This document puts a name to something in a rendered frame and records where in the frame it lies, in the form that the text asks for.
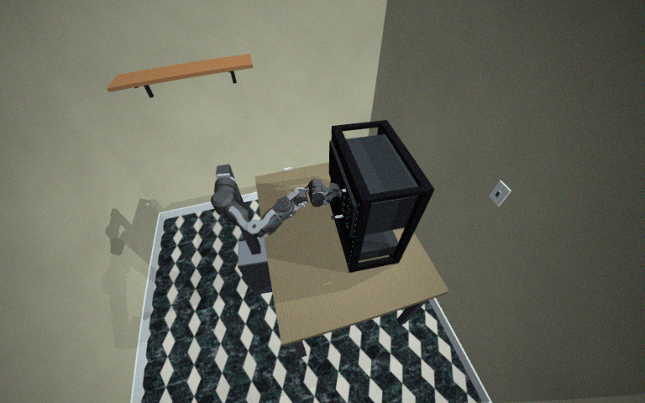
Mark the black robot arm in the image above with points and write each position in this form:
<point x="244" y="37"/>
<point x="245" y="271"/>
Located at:
<point x="223" y="201"/>

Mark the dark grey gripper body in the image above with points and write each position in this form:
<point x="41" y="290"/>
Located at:
<point x="314" y="190"/>

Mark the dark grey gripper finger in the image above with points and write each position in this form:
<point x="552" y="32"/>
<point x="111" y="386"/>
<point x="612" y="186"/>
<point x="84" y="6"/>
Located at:
<point x="328" y="199"/>
<point x="333" y="187"/>

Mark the black server rack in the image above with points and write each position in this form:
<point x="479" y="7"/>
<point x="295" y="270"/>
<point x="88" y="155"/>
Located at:
<point x="385" y="163"/>

